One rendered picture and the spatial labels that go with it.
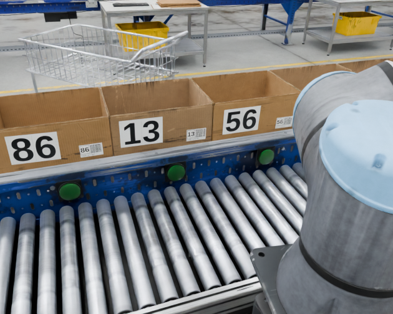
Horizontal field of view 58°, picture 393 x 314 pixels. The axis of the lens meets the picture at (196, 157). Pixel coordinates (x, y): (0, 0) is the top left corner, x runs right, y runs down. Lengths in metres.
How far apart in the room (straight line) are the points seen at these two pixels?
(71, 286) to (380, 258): 0.87
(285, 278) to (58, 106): 1.24
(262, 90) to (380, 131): 1.40
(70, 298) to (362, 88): 0.88
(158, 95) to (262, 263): 1.13
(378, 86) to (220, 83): 1.18
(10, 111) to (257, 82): 1.09
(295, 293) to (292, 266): 0.04
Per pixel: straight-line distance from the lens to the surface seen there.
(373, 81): 0.58
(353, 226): 0.42
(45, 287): 1.14
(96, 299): 1.08
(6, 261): 1.26
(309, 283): 0.51
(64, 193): 1.34
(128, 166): 1.32
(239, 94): 1.75
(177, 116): 1.34
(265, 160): 1.51
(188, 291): 1.07
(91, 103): 1.57
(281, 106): 1.52
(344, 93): 0.57
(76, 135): 1.31
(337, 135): 0.41
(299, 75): 1.89
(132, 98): 1.59
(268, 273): 0.59
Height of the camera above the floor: 1.60
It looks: 32 degrees down
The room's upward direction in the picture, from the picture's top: 2 degrees clockwise
